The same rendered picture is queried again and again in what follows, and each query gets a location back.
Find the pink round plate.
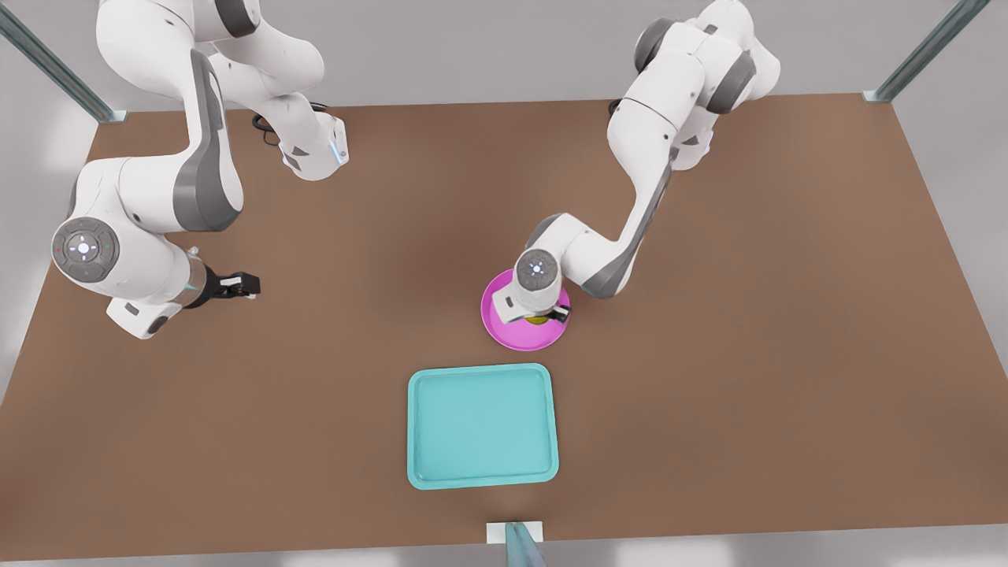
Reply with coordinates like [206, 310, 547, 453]
[481, 269, 571, 352]

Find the teal rectangular tray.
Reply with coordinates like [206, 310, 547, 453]
[406, 363, 560, 491]

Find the black cable loop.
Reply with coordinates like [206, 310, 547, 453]
[252, 102, 330, 148]

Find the silver frame post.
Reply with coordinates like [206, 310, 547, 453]
[862, 0, 993, 104]
[0, 6, 128, 124]
[486, 521, 550, 567]

